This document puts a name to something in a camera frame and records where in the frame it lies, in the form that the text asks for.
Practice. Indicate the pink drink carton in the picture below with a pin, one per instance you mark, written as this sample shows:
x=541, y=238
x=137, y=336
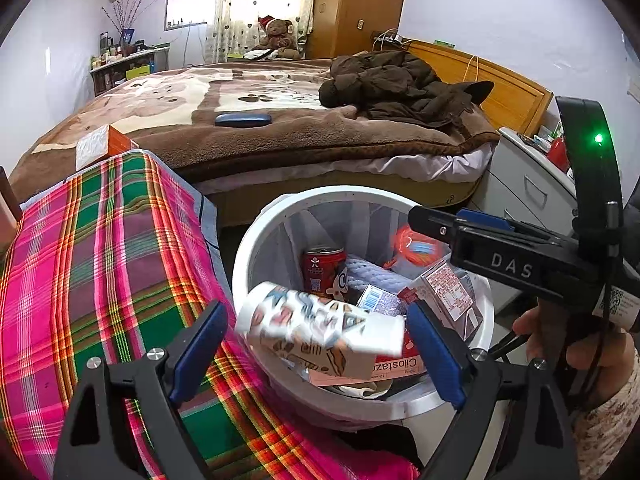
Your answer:
x=447, y=292

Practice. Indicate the red cardboard box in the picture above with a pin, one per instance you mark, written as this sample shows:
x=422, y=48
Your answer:
x=395, y=367

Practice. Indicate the wooden headboard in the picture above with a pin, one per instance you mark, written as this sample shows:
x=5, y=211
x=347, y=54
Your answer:
x=510, y=92

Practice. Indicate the plaid tablecloth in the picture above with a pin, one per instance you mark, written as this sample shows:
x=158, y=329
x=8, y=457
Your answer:
x=100, y=270

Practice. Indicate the orange tissue box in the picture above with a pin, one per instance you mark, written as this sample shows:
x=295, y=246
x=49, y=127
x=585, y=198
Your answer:
x=92, y=147

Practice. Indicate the bare branch bouquet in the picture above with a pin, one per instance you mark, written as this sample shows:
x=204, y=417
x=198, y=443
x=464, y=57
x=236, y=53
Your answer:
x=127, y=17

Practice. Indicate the blue glasses case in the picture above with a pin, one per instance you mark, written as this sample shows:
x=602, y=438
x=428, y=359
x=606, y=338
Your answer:
x=243, y=120

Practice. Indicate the red drink can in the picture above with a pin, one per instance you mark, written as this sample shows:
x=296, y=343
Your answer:
x=322, y=270

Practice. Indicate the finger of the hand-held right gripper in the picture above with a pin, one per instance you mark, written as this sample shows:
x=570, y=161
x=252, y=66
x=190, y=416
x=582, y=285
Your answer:
x=500, y=257
x=480, y=216

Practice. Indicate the dark brown jacket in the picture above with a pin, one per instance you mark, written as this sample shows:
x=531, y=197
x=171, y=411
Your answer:
x=395, y=85

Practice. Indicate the white power strip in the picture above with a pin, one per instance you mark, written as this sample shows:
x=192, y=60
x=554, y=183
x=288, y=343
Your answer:
x=389, y=38

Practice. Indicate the grey drawer nightstand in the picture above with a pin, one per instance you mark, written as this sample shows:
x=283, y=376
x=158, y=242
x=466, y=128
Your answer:
x=520, y=180

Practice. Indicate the white foam fruit net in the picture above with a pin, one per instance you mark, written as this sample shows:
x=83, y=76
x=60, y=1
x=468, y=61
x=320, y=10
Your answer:
x=367, y=272

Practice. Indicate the white round bin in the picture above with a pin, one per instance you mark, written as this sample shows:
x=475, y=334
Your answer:
x=250, y=240

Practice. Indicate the brown teddy bear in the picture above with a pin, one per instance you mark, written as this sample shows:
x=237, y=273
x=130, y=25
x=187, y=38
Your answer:
x=277, y=37

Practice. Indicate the person's right hand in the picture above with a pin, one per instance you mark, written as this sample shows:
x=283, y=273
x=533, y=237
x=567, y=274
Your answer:
x=527, y=330

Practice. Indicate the window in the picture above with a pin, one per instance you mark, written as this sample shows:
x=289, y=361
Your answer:
x=189, y=6

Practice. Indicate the patterned paper cup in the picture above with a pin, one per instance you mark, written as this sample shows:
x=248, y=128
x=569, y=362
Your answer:
x=310, y=320

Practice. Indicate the white blue milk carton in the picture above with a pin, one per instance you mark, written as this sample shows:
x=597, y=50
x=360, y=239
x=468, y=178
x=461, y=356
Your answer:
x=377, y=300

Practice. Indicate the wooden wardrobe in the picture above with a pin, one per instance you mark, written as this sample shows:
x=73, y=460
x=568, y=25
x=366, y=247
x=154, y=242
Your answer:
x=360, y=5

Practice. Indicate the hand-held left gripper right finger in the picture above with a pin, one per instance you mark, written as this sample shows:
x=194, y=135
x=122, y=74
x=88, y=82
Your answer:
x=435, y=355

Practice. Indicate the cream packet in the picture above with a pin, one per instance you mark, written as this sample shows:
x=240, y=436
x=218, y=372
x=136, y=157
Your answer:
x=370, y=390

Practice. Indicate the red jar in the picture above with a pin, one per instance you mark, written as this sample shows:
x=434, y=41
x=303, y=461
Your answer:
x=557, y=152

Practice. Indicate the cluttered dresser table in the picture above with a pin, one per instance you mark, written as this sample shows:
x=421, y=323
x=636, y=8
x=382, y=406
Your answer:
x=125, y=67

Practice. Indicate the bed with brown blanket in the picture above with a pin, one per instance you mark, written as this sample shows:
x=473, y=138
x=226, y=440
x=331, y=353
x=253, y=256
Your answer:
x=280, y=140

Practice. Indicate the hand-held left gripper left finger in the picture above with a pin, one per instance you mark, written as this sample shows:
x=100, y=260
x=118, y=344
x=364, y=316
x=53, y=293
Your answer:
x=200, y=355

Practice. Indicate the yellow bed base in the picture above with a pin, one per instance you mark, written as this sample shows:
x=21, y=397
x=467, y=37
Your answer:
x=280, y=200

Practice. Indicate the patterned curtain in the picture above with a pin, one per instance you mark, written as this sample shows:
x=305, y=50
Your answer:
x=260, y=5

